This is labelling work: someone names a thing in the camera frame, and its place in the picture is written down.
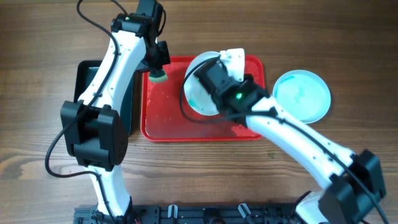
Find green scrubbing sponge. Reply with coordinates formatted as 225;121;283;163
149;69;168;83

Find white plate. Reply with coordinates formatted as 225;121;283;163
183;51;220;116

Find light blue plate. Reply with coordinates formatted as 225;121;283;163
272;70;331;124

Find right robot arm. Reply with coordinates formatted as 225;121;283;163
185;56;389;223

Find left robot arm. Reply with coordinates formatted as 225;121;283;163
60;1;170;223

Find black rectangular tray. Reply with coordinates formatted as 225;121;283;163
73;60;135;136

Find red plastic tray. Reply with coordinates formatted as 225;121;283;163
141;56;262;142

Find left black cable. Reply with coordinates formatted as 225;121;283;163
44;0;128;222

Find black cable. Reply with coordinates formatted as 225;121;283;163
44;0;128;222
178;55;391;224

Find right black cable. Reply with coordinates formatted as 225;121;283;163
178;55;391;224

